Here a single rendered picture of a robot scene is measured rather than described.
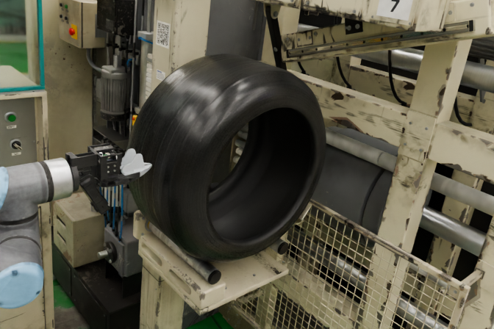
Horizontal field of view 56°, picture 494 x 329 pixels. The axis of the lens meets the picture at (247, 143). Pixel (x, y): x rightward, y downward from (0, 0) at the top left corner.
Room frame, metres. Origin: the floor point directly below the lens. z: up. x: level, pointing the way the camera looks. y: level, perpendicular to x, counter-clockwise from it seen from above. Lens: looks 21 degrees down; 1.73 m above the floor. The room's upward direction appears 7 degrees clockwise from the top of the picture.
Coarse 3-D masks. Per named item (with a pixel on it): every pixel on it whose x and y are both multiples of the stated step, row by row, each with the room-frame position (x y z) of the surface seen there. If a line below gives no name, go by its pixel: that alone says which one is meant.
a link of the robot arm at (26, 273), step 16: (16, 240) 0.77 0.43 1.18; (32, 240) 0.80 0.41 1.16; (0, 256) 0.70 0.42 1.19; (16, 256) 0.72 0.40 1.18; (32, 256) 0.74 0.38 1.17; (0, 272) 0.68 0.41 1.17; (16, 272) 0.68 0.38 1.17; (32, 272) 0.70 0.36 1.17; (0, 288) 0.67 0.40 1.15; (16, 288) 0.68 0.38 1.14; (32, 288) 0.69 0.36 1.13; (0, 304) 0.67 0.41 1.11; (16, 304) 0.68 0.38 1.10
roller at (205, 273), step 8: (152, 224) 1.32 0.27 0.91; (160, 232) 1.28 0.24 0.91; (168, 240) 1.24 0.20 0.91; (176, 248) 1.21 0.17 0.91; (184, 256) 1.18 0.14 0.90; (192, 256) 1.16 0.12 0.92; (192, 264) 1.15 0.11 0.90; (200, 264) 1.13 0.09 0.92; (208, 264) 1.13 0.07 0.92; (200, 272) 1.12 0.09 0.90; (208, 272) 1.10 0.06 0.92; (216, 272) 1.10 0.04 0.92; (208, 280) 1.09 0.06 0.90; (216, 280) 1.10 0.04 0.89
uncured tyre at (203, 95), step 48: (192, 96) 1.13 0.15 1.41; (240, 96) 1.12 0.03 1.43; (288, 96) 1.22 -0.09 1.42; (144, 144) 1.12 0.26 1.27; (192, 144) 1.04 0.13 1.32; (288, 144) 1.52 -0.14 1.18; (144, 192) 1.10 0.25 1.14; (192, 192) 1.02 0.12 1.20; (240, 192) 1.49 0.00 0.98; (288, 192) 1.43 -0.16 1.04; (192, 240) 1.04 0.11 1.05; (240, 240) 1.17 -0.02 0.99
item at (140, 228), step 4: (136, 212) 1.33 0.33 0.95; (140, 212) 1.33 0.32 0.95; (136, 216) 1.32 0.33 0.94; (140, 216) 1.32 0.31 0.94; (136, 220) 1.31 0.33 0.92; (140, 220) 1.32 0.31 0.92; (144, 220) 1.33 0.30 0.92; (136, 224) 1.31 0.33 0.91; (140, 224) 1.32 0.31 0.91; (144, 224) 1.33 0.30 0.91; (136, 228) 1.31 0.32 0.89; (140, 228) 1.32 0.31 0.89; (144, 228) 1.33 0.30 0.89; (136, 232) 1.31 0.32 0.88; (140, 232) 1.32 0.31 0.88; (144, 232) 1.33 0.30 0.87; (148, 232) 1.34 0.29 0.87; (136, 236) 1.31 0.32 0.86
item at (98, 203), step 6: (90, 180) 0.94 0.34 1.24; (84, 186) 0.93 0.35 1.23; (90, 186) 0.95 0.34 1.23; (90, 192) 0.95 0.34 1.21; (96, 192) 0.96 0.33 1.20; (90, 198) 0.95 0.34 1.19; (96, 198) 0.96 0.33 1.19; (102, 198) 0.97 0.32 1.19; (96, 204) 0.96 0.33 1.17; (102, 204) 0.97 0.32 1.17; (96, 210) 0.97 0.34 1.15; (102, 210) 0.97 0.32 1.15
